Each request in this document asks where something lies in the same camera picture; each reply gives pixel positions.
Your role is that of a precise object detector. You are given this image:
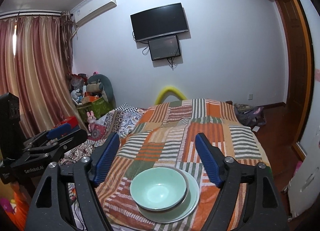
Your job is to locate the pink bowl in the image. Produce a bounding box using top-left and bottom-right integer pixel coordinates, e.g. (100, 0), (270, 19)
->
(135, 165), (190, 213)

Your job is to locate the mint green plate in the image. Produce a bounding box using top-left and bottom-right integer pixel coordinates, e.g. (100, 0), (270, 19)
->
(137, 168), (200, 224)

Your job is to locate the mint green bowl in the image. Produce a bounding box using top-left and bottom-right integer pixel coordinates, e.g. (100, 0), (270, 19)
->
(129, 166), (188, 212)

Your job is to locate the red box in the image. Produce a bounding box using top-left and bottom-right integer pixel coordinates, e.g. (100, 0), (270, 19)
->
(54, 116), (79, 130)

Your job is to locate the pink rabbit toy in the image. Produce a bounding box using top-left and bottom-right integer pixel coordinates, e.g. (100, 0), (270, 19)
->
(87, 111), (97, 132)

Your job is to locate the green cardboard box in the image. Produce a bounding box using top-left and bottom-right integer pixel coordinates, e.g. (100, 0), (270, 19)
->
(76, 97), (114, 123)

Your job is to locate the white suitcase with stickers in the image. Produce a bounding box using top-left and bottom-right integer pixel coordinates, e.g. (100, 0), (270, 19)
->
(288, 153), (319, 219)

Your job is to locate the patterned checkered blanket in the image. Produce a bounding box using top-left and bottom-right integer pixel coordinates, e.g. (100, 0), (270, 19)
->
(59, 103), (146, 165)

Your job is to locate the grey plush toy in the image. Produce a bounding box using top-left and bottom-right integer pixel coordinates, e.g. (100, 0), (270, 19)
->
(86, 74), (114, 103)

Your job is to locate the dark bag on floor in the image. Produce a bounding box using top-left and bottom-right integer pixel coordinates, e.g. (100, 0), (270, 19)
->
(234, 103), (266, 127)

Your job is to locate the striped red gold curtain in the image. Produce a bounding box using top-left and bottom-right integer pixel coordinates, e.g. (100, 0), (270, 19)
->
(1, 15), (77, 137)

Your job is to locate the striped patchwork tablecloth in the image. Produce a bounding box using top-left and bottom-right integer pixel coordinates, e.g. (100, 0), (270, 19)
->
(96, 98), (268, 230)

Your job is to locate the yellow foam chair back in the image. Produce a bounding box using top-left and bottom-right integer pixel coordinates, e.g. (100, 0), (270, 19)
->
(155, 86), (187, 105)

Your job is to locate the white air conditioner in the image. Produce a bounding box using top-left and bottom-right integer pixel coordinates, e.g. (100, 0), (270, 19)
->
(72, 0), (117, 26)

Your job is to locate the wooden door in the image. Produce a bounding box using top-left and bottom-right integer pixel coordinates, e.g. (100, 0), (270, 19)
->
(275, 0), (313, 142)

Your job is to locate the small black wall monitor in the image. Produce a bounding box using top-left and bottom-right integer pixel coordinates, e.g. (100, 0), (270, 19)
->
(148, 35), (181, 61)

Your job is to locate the black wall television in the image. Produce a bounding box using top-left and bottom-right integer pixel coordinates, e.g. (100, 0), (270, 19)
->
(130, 3), (189, 42)

